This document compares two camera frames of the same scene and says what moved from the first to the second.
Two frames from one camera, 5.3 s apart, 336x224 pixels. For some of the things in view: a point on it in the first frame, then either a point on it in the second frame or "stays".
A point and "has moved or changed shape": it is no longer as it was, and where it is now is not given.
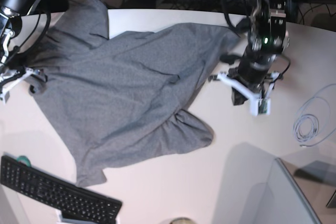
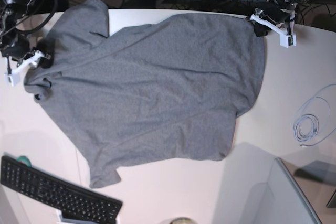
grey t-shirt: x=115 y=100 has moved or changed shape
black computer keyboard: x=79 y=205 stays
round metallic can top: x=182 y=220 stays
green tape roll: x=24 y=159 stays
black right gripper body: x=252 y=70 -> x=274 y=11
